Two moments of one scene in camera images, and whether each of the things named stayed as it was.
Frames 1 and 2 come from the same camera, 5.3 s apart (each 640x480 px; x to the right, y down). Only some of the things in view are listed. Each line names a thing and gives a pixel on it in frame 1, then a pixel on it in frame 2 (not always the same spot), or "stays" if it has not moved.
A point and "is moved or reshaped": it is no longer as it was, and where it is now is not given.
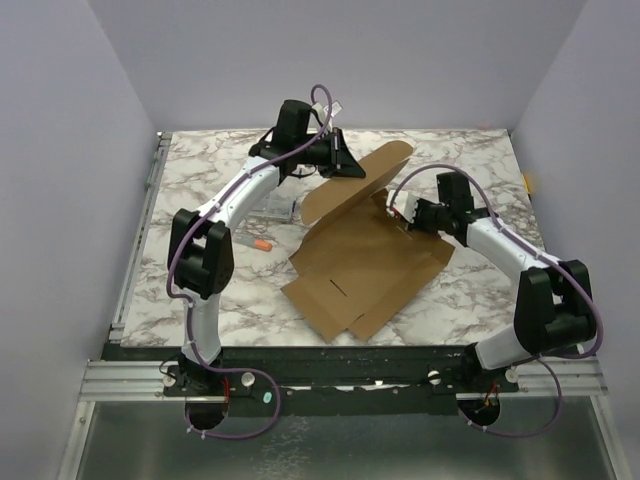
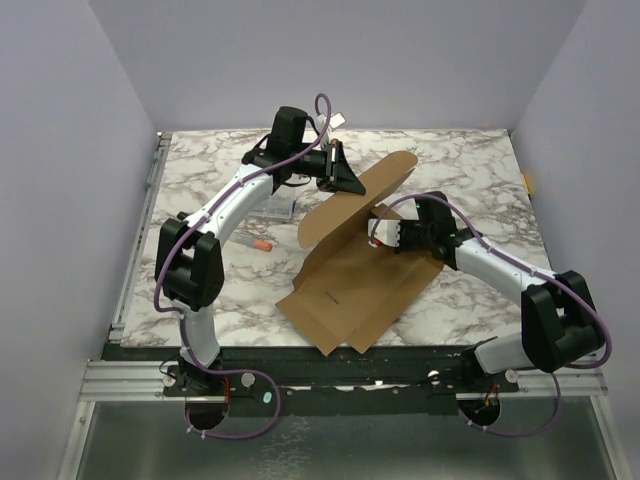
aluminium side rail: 117,319 stays
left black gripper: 338,158 → 337,173
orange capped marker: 259,244 stays
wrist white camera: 404,202 → 387,232
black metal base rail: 326,379 stays
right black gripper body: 417,214 → 406,235
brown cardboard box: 359,270 is moved or reshaped
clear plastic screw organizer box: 274,206 stays
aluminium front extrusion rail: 144,380 stays
